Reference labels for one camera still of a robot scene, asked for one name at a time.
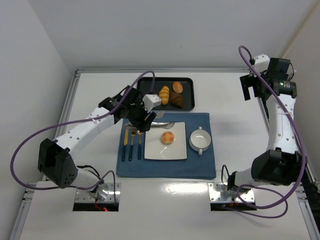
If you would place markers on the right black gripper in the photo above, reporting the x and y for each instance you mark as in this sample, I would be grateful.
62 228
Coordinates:
247 81

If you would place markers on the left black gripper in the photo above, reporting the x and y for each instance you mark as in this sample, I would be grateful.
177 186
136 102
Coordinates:
141 120

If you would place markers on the metal tongs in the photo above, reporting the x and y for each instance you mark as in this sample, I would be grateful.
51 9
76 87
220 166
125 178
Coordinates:
152 125

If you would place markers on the round orange bun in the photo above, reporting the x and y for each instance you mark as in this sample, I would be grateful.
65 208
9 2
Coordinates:
167 138

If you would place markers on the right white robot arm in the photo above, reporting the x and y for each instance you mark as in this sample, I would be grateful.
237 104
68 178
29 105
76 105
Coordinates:
280 164

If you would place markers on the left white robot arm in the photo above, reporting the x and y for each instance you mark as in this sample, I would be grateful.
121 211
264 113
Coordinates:
56 157

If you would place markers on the yellow striped bread loaf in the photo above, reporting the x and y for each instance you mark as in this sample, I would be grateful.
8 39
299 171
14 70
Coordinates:
164 94

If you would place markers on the brown chocolate croissant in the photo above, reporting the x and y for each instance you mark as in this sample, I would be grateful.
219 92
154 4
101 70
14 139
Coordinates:
176 99

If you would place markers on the white square plate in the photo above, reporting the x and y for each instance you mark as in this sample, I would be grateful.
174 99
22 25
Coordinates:
154 149

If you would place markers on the round bun top right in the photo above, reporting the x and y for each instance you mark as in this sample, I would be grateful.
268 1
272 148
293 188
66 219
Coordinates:
177 87

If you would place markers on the black rectangular tray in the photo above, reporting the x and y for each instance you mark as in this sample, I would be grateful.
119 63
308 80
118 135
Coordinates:
144 85

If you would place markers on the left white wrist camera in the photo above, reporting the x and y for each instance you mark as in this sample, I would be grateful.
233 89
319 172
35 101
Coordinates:
151 101

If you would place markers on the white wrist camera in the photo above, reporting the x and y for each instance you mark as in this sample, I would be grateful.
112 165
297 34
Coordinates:
151 101
260 63

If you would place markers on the gold fork green handle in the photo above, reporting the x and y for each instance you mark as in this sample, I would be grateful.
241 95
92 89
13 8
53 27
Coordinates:
133 134

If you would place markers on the gold spoon green handle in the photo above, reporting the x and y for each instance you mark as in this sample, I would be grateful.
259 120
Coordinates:
139 153

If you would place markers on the gold knife green handle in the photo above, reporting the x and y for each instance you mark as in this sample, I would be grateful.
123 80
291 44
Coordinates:
125 142

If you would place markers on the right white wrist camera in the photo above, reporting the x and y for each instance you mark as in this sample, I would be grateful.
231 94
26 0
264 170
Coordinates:
260 63

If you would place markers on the white two-handled soup bowl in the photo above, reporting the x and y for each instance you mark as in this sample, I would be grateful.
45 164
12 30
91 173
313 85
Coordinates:
200 140

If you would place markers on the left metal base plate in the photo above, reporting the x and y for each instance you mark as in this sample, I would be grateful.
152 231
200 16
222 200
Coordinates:
107 193

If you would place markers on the metal base plate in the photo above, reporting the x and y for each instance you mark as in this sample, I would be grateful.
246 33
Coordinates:
218 194
107 193

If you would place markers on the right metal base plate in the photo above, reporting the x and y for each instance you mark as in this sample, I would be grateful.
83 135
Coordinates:
218 194

